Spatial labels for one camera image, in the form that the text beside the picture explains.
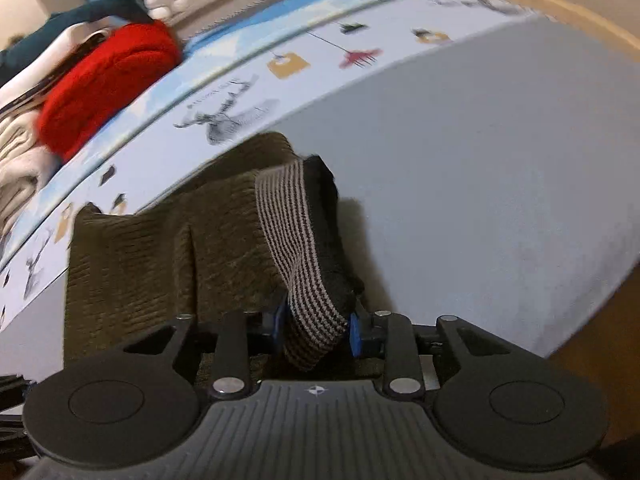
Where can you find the deer print bed sheet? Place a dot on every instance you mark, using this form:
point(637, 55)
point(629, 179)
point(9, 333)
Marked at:
point(487, 158)

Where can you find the blue cloud pattern quilt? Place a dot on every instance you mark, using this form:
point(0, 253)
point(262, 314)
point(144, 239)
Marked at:
point(280, 15)

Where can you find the wooden bed frame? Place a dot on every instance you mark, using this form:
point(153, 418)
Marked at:
point(606, 349)

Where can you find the cream folded blanket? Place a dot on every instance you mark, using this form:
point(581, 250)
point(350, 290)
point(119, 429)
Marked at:
point(27, 166)

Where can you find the red folded blanket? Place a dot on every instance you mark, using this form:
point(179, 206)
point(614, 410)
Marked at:
point(102, 84)

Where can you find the white pink folded clothes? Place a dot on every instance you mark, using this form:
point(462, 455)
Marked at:
point(30, 86)

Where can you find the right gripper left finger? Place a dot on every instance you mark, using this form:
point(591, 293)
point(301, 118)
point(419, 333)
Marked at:
point(241, 337)

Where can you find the teal shark plush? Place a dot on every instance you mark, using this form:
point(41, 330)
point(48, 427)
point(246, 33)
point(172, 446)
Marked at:
point(14, 59)

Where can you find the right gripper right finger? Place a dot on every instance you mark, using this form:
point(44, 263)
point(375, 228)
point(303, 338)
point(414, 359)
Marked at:
point(388, 337)

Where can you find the brown corduroy pants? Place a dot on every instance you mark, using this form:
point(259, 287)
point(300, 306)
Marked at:
point(255, 230)

